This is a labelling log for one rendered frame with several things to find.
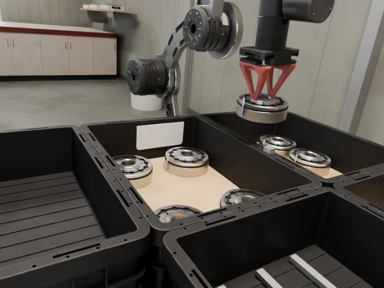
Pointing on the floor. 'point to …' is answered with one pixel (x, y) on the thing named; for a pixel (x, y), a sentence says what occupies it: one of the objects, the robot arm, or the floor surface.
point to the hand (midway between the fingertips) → (263, 94)
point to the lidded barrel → (151, 104)
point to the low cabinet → (56, 52)
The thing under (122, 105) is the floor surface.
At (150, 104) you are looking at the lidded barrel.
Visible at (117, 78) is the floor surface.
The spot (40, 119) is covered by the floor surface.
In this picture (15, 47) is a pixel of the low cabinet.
